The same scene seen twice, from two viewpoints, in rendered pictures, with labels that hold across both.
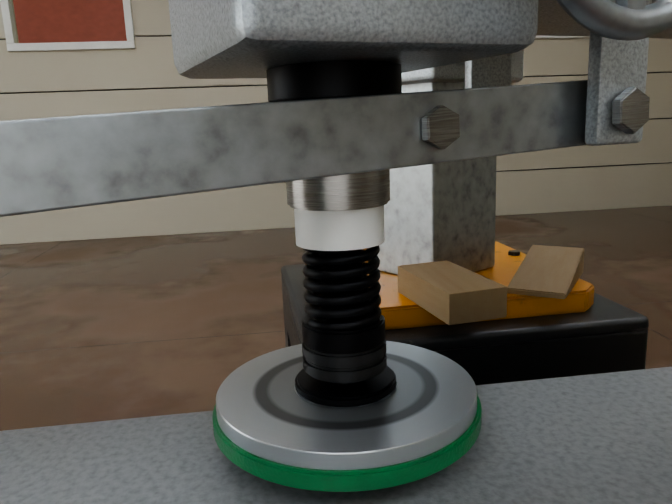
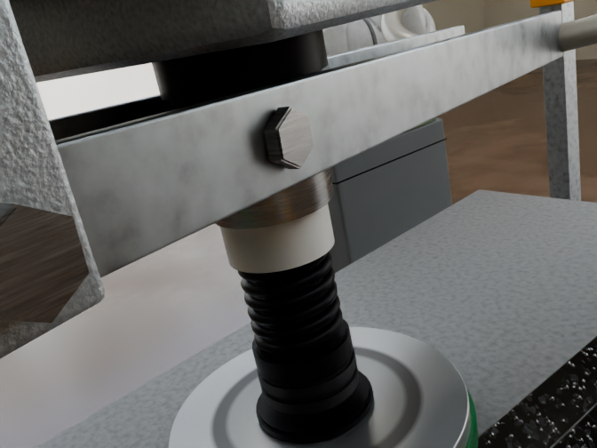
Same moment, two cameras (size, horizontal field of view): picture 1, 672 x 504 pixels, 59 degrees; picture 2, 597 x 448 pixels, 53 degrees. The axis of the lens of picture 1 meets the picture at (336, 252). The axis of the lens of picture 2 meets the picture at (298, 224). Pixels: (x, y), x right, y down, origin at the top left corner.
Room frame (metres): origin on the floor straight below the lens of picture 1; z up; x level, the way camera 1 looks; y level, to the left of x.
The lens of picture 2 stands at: (0.79, -0.15, 1.13)
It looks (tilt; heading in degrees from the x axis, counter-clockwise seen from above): 19 degrees down; 153
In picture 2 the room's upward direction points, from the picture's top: 12 degrees counter-clockwise
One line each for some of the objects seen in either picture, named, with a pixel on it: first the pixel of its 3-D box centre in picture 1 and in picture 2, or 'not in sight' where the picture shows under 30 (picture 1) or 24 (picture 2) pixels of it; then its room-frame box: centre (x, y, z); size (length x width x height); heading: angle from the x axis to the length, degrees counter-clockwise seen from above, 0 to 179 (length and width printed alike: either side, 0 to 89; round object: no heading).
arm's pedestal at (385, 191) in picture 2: not in sight; (362, 263); (-0.61, 0.74, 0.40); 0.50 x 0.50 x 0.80; 7
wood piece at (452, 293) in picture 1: (448, 289); not in sight; (0.97, -0.19, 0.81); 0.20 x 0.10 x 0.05; 16
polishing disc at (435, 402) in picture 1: (345, 390); (316, 411); (0.46, 0.00, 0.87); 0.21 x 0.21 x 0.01
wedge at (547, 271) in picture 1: (547, 269); not in sight; (1.07, -0.39, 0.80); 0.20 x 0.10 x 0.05; 150
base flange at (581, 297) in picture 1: (430, 275); not in sight; (1.22, -0.20, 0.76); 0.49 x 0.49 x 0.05; 8
